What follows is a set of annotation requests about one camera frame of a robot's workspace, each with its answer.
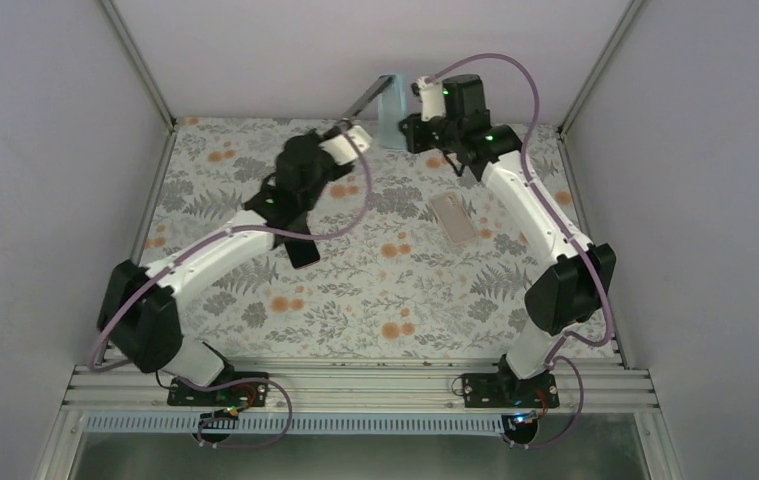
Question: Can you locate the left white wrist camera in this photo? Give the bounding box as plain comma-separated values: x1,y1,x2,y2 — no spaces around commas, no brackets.
320,125,373,166

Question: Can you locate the aluminium rail base frame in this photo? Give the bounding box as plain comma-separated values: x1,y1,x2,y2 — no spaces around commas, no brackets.
36,358,681,479

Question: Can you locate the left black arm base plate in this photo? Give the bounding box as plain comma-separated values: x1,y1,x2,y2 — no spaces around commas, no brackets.
166,372,269,409

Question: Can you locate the black phone from blue case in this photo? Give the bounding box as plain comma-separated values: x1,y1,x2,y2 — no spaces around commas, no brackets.
334,74,395,128

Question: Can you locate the floral patterned table mat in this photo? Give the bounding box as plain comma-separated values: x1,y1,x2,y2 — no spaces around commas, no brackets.
113,117,620,361

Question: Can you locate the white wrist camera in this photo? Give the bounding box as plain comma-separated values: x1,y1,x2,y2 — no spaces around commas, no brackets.
320,125,373,166
412,76,446,122

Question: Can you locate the purple cable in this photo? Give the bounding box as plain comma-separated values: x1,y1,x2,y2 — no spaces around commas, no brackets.
87,127,375,392
429,52,617,372

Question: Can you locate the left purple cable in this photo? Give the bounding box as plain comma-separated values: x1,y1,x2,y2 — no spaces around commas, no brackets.
87,127,375,392

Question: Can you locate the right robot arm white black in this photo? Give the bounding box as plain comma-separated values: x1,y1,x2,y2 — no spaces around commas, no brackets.
398,74,616,408

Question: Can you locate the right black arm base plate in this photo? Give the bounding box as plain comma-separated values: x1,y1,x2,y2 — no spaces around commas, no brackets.
451,373,560,409

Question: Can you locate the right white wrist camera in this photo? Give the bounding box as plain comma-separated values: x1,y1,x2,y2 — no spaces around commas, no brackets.
412,76,446,122

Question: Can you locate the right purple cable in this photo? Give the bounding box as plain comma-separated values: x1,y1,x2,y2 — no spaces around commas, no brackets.
429,52,617,372

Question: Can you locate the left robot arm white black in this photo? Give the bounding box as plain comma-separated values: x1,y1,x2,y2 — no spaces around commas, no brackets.
88,123,373,405

